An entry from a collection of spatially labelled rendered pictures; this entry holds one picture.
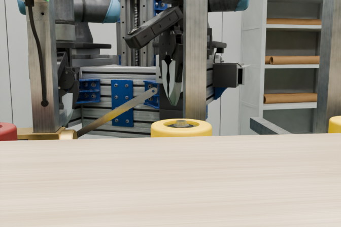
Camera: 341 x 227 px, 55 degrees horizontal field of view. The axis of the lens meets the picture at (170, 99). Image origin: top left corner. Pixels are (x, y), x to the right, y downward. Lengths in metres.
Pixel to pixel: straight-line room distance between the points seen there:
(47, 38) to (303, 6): 3.44
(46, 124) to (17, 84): 2.71
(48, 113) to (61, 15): 0.34
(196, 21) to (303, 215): 0.39
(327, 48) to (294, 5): 3.15
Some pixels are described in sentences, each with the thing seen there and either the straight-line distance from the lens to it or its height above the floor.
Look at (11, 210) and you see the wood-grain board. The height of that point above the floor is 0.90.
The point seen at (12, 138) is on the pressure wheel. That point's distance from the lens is 0.45.
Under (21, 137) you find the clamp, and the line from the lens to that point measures 0.58.
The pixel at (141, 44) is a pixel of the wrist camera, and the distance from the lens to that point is 0.59.
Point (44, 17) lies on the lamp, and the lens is 0.56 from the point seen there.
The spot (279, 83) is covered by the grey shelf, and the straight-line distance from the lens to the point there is 3.69.
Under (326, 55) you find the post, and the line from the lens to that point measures 0.64.
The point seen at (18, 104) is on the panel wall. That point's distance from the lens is 3.30.
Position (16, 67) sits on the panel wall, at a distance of 3.27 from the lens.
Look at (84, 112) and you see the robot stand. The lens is 1.34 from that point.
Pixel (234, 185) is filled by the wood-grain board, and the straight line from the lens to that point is 0.26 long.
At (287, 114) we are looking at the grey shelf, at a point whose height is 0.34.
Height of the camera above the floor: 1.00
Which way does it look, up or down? 8 degrees down
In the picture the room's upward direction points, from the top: straight up
